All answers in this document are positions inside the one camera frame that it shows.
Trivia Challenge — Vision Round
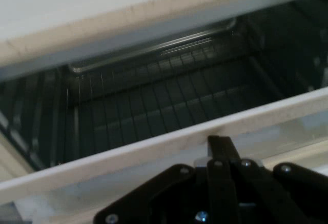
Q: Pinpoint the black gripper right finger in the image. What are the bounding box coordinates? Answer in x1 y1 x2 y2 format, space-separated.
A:
218 136 328 224

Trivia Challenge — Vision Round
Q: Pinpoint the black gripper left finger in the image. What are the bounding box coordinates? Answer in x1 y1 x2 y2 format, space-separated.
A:
93 135 235 224

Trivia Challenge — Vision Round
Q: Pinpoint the metal baking tray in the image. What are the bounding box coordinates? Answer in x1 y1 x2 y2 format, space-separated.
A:
67 16 238 77

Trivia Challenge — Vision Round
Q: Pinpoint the cream toaster oven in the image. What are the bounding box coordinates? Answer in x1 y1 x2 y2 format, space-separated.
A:
0 0 328 181

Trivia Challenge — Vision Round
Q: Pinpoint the oven wire rack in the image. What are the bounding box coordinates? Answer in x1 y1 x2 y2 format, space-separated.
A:
61 35 285 162

